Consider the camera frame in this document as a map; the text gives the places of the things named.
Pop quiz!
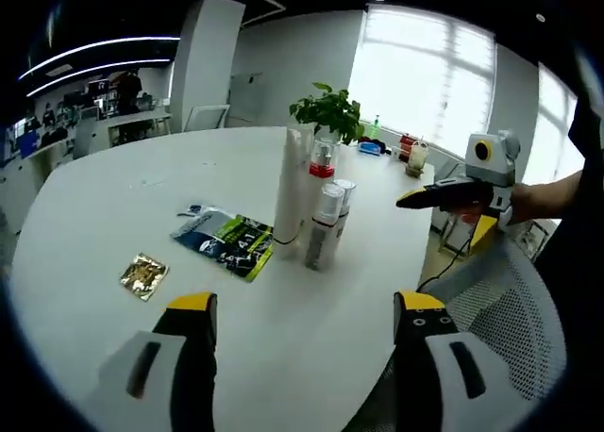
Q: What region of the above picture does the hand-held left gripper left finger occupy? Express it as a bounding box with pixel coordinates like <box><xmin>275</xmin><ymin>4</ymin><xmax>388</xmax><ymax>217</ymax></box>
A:
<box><xmin>87</xmin><ymin>291</ymin><xmax>220</xmax><ymax>432</ymax></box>

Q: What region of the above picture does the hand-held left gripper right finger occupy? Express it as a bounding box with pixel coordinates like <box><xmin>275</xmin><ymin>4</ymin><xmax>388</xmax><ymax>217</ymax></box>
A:
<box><xmin>392</xmin><ymin>288</ymin><xmax>516</xmax><ymax>432</ymax></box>

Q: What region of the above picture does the small white skincare bottle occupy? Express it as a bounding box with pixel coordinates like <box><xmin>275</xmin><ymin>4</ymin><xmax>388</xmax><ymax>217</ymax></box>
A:
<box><xmin>332</xmin><ymin>177</ymin><xmax>358</xmax><ymax>226</ymax></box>
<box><xmin>303</xmin><ymin>183</ymin><xmax>346</xmax><ymax>271</ymax></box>

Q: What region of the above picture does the gold foil skincare sachet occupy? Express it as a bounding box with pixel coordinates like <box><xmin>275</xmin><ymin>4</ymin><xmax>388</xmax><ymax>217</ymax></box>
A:
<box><xmin>118</xmin><ymin>251</ymin><xmax>171</xmax><ymax>303</ymax></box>

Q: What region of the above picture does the red collar skincare pump bottle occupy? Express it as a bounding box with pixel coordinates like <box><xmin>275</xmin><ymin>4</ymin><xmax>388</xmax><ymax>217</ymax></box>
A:
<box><xmin>301</xmin><ymin>138</ymin><xmax>342</xmax><ymax>228</ymax></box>

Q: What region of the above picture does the white skincare tube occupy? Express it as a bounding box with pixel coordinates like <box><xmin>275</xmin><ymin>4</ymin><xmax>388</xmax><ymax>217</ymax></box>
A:
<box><xmin>273</xmin><ymin>124</ymin><xmax>317</xmax><ymax>260</ymax></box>

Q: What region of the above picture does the black green skincare mask packet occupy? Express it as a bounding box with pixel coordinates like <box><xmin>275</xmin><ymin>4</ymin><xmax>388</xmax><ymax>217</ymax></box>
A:
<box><xmin>170</xmin><ymin>209</ymin><xmax>276</xmax><ymax>283</ymax></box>

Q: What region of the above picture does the person's right hand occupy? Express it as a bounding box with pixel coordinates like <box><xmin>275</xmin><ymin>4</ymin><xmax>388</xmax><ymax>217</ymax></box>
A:
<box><xmin>511</xmin><ymin>180</ymin><xmax>552</xmax><ymax>226</ymax></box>

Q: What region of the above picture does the clear drink cup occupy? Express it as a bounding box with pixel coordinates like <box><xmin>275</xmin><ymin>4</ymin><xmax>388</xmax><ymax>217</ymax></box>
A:
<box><xmin>405</xmin><ymin>136</ymin><xmax>433</xmax><ymax>179</ymax></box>

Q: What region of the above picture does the red box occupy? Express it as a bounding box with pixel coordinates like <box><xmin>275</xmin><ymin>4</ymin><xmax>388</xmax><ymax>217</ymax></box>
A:
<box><xmin>397</xmin><ymin>133</ymin><xmax>419</xmax><ymax>162</ymax></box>

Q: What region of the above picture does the narrow window with blinds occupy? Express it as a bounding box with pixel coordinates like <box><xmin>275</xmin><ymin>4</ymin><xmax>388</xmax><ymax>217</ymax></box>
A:
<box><xmin>523</xmin><ymin>65</ymin><xmax>587</xmax><ymax>189</ymax></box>

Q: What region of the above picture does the grey mesh office chair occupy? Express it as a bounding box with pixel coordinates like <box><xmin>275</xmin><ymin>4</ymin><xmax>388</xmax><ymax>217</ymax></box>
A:
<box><xmin>343</xmin><ymin>232</ymin><xmax>568</xmax><ymax>432</ymax></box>

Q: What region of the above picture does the small blue box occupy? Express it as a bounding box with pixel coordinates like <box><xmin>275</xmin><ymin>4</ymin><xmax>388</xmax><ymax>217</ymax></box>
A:
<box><xmin>356</xmin><ymin>139</ymin><xmax>386</xmax><ymax>157</ymax></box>

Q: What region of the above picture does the wide window with blinds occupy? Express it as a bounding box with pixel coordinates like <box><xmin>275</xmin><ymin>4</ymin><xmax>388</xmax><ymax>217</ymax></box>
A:
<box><xmin>348</xmin><ymin>6</ymin><xmax>497</xmax><ymax>160</ymax></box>

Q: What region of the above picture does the person's black clothing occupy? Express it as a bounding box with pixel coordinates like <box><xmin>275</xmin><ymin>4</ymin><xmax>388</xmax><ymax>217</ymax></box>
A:
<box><xmin>531</xmin><ymin>39</ymin><xmax>604</xmax><ymax>432</ymax></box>

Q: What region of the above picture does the potted green plant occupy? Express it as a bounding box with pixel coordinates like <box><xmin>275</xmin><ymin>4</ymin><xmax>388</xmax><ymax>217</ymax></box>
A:
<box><xmin>288</xmin><ymin>82</ymin><xmax>366</xmax><ymax>146</ymax></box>

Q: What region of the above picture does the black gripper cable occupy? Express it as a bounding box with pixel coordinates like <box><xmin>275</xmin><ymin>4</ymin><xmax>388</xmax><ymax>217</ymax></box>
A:
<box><xmin>416</xmin><ymin>223</ymin><xmax>476</xmax><ymax>292</ymax></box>

